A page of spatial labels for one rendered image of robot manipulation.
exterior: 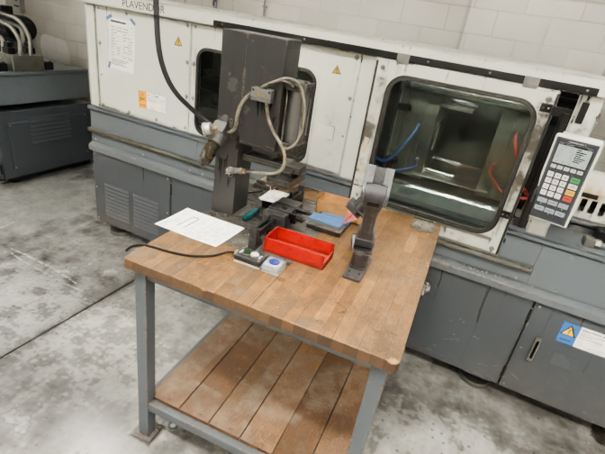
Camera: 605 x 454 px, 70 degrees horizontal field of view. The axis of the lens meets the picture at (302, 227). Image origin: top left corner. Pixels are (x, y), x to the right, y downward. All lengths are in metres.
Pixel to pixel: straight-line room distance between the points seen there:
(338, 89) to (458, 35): 2.15
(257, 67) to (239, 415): 1.40
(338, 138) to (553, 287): 1.29
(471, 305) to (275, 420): 1.18
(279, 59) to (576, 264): 1.62
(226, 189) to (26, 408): 1.32
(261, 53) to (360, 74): 0.71
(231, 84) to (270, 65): 0.19
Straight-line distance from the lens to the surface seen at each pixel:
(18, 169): 4.67
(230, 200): 1.93
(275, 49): 1.72
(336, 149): 2.40
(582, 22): 4.26
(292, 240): 1.76
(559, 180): 2.12
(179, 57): 2.88
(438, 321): 2.58
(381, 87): 2.23
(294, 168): 1.77
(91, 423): 2.30
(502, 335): 2.57
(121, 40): 3.19
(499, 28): 4.31
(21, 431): 2.35
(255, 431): 1.94
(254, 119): 1.78
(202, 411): 2.00
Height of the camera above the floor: 1.74
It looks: 26 degrees down
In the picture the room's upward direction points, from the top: 9 degrees clockwise
